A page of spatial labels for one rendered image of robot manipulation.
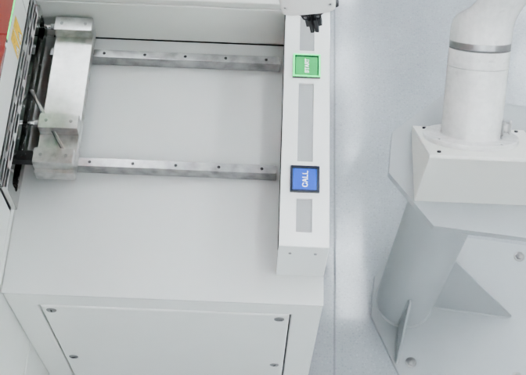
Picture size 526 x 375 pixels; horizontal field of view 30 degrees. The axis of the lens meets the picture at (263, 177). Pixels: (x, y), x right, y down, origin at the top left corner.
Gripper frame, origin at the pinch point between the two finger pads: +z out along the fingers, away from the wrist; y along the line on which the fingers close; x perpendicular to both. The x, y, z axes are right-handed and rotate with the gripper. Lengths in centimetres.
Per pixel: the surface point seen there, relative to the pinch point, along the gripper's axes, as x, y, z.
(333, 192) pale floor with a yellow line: 22, -10, 112
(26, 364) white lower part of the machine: -51, -70, 46
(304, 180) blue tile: -26.4, -3.7, 14.6
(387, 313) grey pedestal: -18, 5, 109
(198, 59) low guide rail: 8.5, -28.4, 21.0
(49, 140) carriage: -15, -56, 12
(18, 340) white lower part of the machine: -49, -67, 36
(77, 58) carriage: 5, -53, 13
